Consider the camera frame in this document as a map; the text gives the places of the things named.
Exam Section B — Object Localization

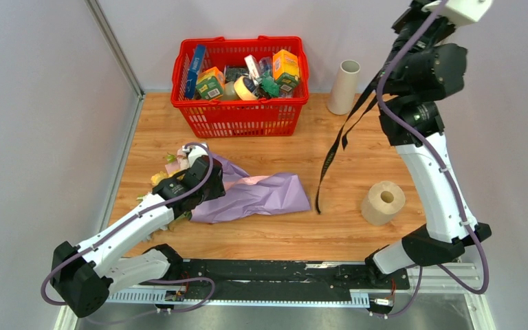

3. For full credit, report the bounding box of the artificial flower bunch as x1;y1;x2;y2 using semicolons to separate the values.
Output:
151;148;191;232

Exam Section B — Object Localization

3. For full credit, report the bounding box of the purple pink wrapping paper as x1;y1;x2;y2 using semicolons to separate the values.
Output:
190;154;311;223

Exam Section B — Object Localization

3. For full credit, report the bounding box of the black printed ribbon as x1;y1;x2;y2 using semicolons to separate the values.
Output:
315;71;382;215

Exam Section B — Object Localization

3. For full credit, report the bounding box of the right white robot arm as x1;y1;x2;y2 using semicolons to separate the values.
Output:
364;1;492;288

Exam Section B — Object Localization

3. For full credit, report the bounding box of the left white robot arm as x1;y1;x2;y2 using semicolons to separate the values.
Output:
42;155;225;318

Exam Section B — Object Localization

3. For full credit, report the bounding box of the beige cylindrical vase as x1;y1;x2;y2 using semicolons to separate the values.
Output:
327;60;360;116

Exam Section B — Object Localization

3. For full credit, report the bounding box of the red plastic shopping basket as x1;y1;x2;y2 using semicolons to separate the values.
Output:
170;36;309;138

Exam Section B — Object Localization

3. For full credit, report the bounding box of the green yellow box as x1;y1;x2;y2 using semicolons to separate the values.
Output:
196;67;225;100

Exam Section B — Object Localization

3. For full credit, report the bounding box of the masking tape roll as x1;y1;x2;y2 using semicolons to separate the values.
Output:
234;76;258;101

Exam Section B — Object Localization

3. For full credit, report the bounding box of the blue box in basket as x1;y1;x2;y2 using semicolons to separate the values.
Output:
184;44;206;99

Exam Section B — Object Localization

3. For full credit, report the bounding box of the green plastic item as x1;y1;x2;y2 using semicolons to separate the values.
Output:
259;76;280;99

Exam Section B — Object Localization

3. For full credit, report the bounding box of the white packet in basket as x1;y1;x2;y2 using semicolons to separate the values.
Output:
244;55;262;80

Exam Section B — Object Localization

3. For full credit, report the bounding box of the orange green box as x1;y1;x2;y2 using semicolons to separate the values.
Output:
272;49;301;93

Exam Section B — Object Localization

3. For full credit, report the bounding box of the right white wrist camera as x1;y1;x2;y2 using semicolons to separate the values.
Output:
437;0;494;27

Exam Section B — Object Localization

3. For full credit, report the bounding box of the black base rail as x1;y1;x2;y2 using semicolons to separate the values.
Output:
163;259;410;303

